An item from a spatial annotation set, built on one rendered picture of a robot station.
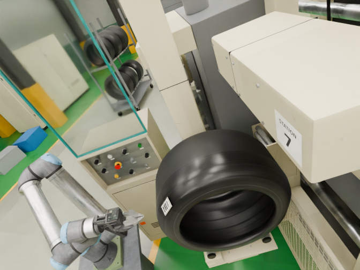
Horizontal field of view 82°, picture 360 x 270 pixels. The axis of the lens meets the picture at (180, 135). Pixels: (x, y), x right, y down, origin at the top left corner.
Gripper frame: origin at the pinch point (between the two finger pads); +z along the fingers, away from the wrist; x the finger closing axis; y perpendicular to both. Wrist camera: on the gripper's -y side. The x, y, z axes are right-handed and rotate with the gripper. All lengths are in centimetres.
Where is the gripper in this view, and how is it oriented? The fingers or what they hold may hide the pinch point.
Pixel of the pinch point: (141, 217)
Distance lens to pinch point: 104.7
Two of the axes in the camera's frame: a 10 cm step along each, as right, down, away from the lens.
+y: -2.3, -7.9, -5.8
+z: 9.7, -2.5, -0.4
